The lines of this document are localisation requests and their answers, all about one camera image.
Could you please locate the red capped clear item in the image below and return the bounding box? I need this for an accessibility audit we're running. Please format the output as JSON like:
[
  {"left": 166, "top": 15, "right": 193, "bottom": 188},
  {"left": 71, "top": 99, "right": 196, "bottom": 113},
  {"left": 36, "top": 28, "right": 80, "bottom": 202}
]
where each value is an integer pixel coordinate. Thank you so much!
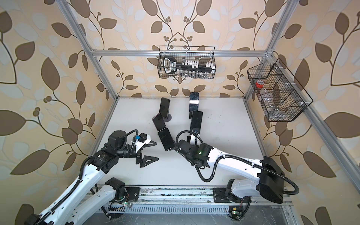
[{"left": 255, "top": 80, "right": 265, "bottom": 90}]

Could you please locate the back wire basket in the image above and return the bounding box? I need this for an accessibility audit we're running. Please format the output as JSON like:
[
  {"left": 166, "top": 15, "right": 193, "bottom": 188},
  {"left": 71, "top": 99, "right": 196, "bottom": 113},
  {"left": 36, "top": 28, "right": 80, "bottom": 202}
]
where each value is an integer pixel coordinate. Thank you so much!
[{"left": 157, "top": 45, "right": 217, "bottom": 79}]

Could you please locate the back left round stand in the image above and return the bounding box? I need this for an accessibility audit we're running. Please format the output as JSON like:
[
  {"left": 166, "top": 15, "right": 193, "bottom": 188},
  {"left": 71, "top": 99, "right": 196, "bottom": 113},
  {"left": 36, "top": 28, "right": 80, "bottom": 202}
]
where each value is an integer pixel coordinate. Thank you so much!
[{"left": 164, "top": 114, "right": 172, "bottom": 122}]

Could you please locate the wire basket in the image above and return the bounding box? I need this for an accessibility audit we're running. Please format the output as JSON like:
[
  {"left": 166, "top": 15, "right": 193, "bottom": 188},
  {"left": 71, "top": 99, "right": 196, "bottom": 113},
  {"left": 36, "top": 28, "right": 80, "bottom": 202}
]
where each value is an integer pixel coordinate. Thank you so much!
[
  {"left": 157, "top": 45, "right": 217, "bottom": 79},
  {"left": 247, "top": 59, "right": 313, "bottom": 122}
]

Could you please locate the green phone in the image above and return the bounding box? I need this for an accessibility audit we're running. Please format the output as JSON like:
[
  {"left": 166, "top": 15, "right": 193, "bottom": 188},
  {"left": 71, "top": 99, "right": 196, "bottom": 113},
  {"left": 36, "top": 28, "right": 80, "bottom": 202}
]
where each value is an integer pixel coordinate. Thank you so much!
[{"left": 157, "top": 128, "right": 175, "bottom": 152}]

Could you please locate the right wire basket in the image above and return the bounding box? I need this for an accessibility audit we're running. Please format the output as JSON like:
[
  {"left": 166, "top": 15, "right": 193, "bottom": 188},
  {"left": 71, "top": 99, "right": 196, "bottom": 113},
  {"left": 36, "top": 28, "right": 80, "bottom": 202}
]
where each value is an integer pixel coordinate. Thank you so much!
[{"left": 247, "top": 59, "right": 313, "bottom": 122}]

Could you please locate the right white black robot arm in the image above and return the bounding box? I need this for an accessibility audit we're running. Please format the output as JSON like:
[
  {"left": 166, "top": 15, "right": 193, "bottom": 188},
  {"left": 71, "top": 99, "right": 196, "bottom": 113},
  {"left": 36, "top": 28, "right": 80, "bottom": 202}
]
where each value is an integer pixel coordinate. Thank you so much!
[{"left": 174, "top": 131, "right": 300, "bottom": 204}]

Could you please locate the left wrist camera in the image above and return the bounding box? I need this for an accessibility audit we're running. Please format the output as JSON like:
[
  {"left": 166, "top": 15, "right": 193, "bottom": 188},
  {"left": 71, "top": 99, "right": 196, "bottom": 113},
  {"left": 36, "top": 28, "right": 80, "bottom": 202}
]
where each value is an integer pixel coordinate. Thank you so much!
[{"left": 134, "top": 133, "right": 151, "bottom": 152}]

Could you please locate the front aluminium rail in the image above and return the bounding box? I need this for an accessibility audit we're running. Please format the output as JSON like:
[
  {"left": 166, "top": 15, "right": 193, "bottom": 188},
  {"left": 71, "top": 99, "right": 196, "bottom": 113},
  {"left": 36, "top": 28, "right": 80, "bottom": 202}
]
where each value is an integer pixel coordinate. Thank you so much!
[{"left": 67, "top": 184, "right": 293, "bottom": 215}]

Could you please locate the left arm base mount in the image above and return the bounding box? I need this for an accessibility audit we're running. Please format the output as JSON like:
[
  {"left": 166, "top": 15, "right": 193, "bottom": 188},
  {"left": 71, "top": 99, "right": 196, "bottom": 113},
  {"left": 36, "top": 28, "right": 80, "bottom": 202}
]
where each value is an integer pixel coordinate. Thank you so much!
[{"left": 111, "top": 186, "right": 140, "bottom": 203}]

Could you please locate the back left phone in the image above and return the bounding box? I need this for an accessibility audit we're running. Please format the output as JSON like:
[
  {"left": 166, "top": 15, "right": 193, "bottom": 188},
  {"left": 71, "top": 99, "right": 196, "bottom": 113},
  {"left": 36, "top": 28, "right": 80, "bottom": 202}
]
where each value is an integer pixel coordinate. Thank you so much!
[{"left": 159, "top": 97, "right": 170, "bottom": 119}]

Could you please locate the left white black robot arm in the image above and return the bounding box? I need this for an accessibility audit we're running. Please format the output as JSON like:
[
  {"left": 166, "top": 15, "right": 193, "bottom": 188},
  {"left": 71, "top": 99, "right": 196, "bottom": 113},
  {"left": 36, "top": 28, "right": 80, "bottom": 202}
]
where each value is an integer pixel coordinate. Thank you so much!
[{"left": 23, "top": 129, "right": 158, "bottom": 225}]

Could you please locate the back right phone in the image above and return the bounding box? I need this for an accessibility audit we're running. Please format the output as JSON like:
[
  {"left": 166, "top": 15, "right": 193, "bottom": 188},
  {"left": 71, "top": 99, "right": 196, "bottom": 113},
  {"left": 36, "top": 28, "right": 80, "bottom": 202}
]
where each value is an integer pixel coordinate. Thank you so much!
[{"left": 189, "top": 92, "right": 199, "bottom": 112}]

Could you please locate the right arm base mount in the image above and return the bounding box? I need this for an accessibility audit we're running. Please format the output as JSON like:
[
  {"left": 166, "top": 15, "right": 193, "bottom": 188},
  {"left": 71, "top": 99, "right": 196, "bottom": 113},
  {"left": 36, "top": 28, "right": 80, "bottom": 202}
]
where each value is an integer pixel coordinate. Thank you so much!
[{"left": 212, "top": 187, "right": 252, "bottom": 204}]

